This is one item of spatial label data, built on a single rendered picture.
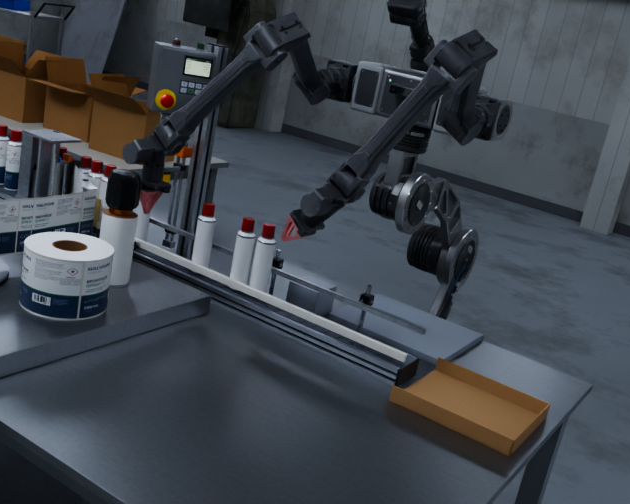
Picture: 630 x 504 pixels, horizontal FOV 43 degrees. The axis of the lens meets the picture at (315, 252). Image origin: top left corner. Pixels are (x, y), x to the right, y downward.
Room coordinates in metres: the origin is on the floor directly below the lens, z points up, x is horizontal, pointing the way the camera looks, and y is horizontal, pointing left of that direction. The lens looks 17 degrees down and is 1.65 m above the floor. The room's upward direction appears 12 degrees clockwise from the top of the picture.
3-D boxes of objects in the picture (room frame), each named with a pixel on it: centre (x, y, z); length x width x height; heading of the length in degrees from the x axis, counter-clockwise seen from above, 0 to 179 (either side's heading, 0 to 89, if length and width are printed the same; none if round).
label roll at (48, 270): (1.74, 0.56, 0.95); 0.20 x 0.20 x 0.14
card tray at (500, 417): (1.72, -0.43, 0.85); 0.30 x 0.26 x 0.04; 60
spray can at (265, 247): (2.05, 0.13, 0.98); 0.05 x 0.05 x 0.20
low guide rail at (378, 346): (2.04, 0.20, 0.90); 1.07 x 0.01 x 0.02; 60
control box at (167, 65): (2.34, 0.48, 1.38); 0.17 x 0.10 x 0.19; 115
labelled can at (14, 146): (2.58, 1.05, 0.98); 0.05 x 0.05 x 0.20
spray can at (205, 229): (2.15, 0.32, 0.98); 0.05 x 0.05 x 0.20
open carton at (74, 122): (4.21, 1.34, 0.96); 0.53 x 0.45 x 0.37; 151
